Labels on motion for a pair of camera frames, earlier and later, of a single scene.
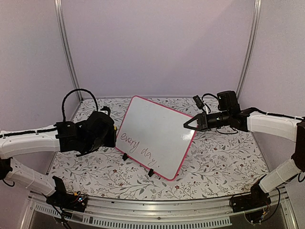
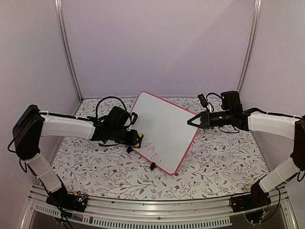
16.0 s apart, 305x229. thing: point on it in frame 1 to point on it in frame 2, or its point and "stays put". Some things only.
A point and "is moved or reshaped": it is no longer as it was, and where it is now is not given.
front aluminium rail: (218, 213) stays put
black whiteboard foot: (150, 172) to (153, 166)
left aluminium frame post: (63, 30) stays put
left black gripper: (111, 141) to (133, 141)
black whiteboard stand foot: (125, 156) to (129, 150)
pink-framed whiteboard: (154, 137) is moved or reshaped
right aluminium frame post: (255, 19) stays put
